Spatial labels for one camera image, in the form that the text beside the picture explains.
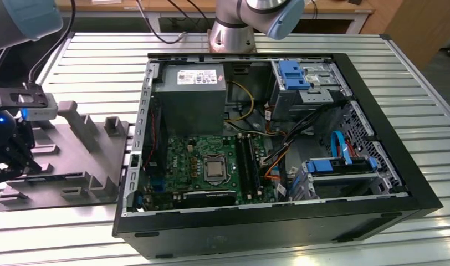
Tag grey power supply unit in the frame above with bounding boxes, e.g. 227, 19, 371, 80
152, 64, 228, 137

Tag silver drive cage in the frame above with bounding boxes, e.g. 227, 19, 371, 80
271, 59, 354, 120

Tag wooden cabinet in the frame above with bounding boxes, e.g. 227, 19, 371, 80
360, 0, 450, 71

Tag disk drive in blue carrier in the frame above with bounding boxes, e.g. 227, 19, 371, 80
304, 156, 378, 176

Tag black cable bundle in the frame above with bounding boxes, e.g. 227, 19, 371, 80
260, 101, 350, 167

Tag silver CPU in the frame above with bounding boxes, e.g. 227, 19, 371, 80
204, 161, 225, 178

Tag silver disk bay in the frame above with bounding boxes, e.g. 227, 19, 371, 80
300, 159, 411, 200

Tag black CPU socket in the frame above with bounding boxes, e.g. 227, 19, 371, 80
201, 154, 233, 186

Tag black graphics card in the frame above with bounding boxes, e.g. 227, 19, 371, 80
172, 190, 237, 209

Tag orange wire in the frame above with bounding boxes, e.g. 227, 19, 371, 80
263, 154, 287, 182

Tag grey plastic parts rack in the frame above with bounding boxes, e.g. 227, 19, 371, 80
0, 101, 137, 213

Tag wooden desk, white legs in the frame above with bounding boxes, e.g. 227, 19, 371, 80
56, 0, 376, 35

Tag green motherboard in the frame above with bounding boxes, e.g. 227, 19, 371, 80
147, 135, 281, 207

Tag yellow wire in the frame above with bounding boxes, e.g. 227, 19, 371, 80
224, 80, 255, 122

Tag black open PC case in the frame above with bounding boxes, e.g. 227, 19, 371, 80
111, 52, 444, 260

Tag black camera cable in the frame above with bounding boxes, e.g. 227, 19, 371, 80
27, 0, 77, 86

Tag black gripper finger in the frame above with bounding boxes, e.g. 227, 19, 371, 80
0, 165, 23, 186
0, 120, 43, 178

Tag blue flat data cable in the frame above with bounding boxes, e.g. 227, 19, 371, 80
330, 130, 355, 164

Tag blue plastic drive carrier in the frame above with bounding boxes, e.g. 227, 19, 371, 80
277, 59, 309, 91

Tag black RAM slot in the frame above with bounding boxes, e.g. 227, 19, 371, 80
235, 134, 256, 199

